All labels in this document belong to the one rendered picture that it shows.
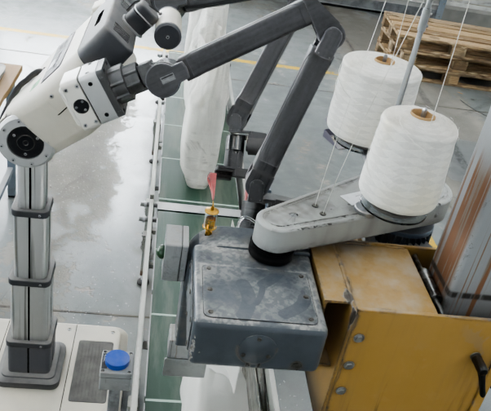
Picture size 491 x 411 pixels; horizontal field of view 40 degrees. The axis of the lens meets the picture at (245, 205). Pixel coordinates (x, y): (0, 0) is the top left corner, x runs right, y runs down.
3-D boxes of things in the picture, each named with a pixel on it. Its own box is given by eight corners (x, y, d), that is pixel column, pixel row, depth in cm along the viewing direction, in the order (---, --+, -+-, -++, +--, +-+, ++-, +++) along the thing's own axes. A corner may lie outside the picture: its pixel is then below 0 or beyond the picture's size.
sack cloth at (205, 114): (179, 146, 376) (195, 18, 339) (217, 151, 379) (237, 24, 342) (174, 187, 336) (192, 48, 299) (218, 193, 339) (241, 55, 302)
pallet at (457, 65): (378, 37, 721) (381, 24, 713) (484, 52, 739) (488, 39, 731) (398, 64, 650) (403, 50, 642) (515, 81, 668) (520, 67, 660)
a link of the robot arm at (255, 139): (233, 115, 208) (229, 112, 200) (270, 117, 207) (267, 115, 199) (231, 153, 209) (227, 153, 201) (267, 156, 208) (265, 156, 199)
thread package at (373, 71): (318, 115, 148) (336, 40, 140) (390, 124, 151) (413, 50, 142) (332, 150, 134) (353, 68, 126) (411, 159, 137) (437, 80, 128)
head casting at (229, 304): (174, 323, 151) (191, 212, 136) (281, 331, 155) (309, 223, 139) (171, 431, 126) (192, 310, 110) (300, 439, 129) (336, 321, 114)
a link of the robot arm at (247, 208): (242, 196, 167) (243, 196, 162) (270, 199, 168) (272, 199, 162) (239, 223, 167) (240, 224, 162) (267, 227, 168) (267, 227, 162)
